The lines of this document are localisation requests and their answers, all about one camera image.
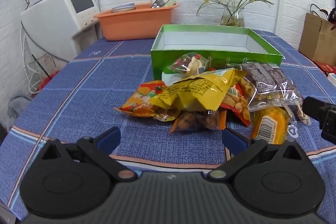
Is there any yellow jelly cup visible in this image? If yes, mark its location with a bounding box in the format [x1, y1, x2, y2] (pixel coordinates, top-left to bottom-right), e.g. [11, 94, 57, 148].
[249, 106, 297, 145]

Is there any brown label clear snack bag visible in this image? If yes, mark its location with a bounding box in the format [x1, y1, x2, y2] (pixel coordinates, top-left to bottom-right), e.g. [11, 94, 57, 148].
[240, 63, 311, 125]

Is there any orange edged nut bag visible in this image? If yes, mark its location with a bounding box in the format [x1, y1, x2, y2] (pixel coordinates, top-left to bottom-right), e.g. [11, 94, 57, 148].
[169, 110, 227, 133]

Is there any orange printed snack bag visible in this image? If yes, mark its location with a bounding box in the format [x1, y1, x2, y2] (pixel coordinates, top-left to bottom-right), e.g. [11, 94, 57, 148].
[114, 80, 181, 122]

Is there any yellow snack bag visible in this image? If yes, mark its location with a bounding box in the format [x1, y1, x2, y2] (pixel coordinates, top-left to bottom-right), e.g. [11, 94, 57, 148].
[149, 68, 247, 111]

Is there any white foil snack bag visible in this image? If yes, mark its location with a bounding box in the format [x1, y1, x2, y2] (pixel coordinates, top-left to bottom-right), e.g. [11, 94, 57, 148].
[161, 72, 186, 86]

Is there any small clear mixed snack bag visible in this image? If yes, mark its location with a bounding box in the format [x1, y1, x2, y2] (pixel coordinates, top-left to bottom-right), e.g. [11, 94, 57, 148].
[167, 52, 210, 77]

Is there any red cracker snack bag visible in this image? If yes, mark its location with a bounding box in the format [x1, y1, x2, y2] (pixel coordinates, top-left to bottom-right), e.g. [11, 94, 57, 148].
[220, 83, 251, 127]

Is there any red booklet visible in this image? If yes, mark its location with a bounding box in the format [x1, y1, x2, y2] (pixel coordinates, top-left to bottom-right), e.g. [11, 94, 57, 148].
[314, 61, 336, 76]

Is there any brown paper bag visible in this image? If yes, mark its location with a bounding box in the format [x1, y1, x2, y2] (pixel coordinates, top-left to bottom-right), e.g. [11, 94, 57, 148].
[298, 3, 335, 65]

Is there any blue checked tablecloth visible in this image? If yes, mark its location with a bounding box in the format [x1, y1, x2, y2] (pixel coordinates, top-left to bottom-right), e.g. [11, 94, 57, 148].
[1, 30, 335, 223]

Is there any dark purple plant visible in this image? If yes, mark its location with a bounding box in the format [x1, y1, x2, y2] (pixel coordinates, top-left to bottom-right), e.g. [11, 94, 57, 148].
[321, 7, 336, 30]

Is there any green cardboard box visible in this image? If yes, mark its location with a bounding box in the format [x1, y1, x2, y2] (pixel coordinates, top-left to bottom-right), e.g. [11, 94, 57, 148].
[150, 24, 282, 80]

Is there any glass vase with flowers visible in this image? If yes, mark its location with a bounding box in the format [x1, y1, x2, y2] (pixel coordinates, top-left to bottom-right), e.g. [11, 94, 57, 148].
[196, 0, 274, 27]

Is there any white machine with screen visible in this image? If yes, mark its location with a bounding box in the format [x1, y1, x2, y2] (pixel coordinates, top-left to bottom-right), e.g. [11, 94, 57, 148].
[21, 0, 100, 62]

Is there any orange plastic basin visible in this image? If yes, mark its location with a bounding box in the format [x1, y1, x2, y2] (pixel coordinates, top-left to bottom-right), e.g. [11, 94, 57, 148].
[94, 3, 178, 41]

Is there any metal bowl in basin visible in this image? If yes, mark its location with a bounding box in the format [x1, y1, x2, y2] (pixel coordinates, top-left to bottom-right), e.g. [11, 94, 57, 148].
[151, 0, 177, 9]

